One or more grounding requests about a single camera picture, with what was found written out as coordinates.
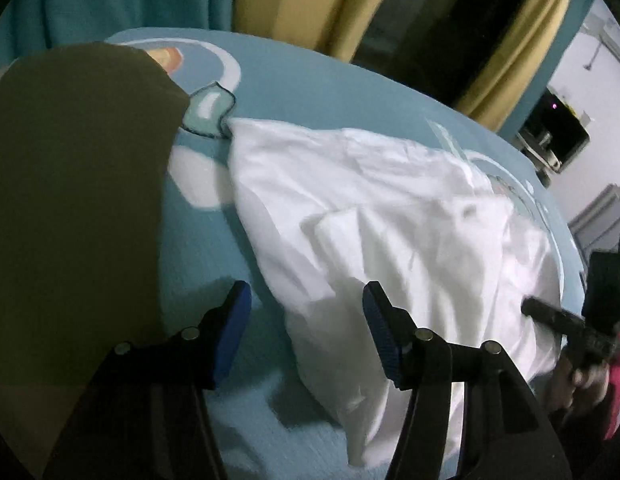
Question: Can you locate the black box device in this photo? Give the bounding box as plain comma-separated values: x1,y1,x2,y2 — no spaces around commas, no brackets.
515,87,591,175

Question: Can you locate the person's right hand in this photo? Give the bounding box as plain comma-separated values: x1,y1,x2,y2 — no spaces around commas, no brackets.
547,350,617,421

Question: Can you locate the grey ribbed object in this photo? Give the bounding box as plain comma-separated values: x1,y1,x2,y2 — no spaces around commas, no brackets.
569,184,620,253

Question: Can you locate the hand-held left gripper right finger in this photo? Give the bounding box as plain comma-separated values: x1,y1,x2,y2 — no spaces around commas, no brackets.
362,281,573,480

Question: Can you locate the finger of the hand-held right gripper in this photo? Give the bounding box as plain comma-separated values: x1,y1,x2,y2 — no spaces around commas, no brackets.
521,297,586,335

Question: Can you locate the yellow curtain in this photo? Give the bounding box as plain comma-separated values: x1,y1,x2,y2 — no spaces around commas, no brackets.
235,0,411,61
452,0,578,131

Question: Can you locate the olive brown cloth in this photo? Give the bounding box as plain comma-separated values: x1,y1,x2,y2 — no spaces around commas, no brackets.
0,42,191,480

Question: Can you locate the white garment with dark collar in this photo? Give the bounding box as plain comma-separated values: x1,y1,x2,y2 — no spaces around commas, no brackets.
225,117,566,466

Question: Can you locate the teal printed bed sheet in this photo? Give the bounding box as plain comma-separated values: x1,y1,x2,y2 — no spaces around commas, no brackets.
0,27,591,480

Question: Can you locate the dark glass window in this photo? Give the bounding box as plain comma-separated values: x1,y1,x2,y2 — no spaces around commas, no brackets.
355,0,551,111

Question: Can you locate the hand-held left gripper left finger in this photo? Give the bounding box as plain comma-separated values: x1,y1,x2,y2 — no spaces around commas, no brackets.
42,280,253,480

